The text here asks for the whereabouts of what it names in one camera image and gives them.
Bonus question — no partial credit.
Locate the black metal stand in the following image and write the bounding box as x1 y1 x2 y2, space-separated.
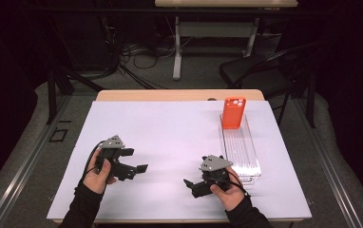
45 65 106 125

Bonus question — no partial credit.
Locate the hand-held gripper cable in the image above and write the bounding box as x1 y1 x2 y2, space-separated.
78 141 106 188
206 170 253 198

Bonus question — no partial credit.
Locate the white table cover sheet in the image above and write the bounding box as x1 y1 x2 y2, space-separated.
46 100 313 221

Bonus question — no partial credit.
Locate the right hand-held gripper cable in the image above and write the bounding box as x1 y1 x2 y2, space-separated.
206 170 253 198

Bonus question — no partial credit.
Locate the left hand-held gripper cable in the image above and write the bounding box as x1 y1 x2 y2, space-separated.
78 141 106 188

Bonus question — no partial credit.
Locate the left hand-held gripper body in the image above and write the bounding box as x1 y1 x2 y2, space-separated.
96 134 136 184

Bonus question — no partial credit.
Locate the black folding chair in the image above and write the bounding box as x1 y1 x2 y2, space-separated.
219 41 321 128

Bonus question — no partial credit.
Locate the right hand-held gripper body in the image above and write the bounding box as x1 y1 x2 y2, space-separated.
192 154 234 199

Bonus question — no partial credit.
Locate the metal floor rail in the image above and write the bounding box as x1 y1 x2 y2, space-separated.
0 94 73 228
293 98 363 228

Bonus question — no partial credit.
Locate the person's right hand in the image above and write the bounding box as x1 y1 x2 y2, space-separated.
210 166 249 212

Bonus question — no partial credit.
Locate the person's left hand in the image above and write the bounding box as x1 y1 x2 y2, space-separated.
83 149 118 195

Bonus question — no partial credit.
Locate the wooden table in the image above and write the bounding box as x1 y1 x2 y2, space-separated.
51 88 304 224

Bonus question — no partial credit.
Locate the clear plastic slotted rack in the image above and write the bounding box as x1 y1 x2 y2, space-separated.
219 112 262 186

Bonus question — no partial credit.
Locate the bundle of floor cables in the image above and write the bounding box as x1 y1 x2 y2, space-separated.
117 39 179 90

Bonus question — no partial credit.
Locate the orange phone case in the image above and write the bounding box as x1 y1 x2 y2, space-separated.
221 96 247 130

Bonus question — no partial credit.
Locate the white-legged desk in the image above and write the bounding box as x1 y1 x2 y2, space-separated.
154 0 299 81

